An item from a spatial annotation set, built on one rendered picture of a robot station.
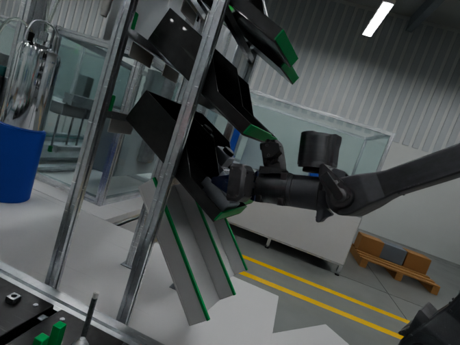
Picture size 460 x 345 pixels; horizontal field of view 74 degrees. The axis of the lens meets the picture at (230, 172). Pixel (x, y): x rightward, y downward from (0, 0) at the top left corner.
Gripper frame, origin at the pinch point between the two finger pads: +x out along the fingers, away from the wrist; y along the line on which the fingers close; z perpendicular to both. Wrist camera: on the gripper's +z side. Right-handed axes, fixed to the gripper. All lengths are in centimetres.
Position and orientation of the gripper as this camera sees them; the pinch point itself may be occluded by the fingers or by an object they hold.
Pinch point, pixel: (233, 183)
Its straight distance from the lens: 59.4
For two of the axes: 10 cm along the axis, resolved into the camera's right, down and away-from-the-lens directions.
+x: -8.7, -1.0, 4.7
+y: -4.7, -1.0, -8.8
